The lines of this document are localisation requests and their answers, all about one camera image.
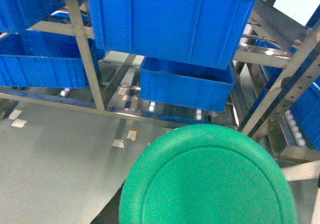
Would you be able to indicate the green mushroom push button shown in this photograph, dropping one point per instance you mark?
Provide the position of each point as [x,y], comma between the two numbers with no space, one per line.
[206,174]

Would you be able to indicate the blue bin below shelf right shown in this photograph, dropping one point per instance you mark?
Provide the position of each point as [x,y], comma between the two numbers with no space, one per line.
[186,85]

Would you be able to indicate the blue bin below shelf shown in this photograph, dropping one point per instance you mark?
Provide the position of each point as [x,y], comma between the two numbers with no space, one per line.
[42,60]
[186,85]

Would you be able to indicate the stainless steel roller shelf rack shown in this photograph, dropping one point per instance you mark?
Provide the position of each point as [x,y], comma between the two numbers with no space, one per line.
[297,54]

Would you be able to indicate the large blue bin upper shelf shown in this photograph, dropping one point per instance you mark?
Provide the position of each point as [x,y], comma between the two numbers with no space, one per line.
[198,32]

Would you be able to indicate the blue bin below shelf left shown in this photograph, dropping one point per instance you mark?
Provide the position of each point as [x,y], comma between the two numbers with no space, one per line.
[42,60]

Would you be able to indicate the far left blue bin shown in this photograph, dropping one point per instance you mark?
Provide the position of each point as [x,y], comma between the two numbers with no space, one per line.
[19,15]

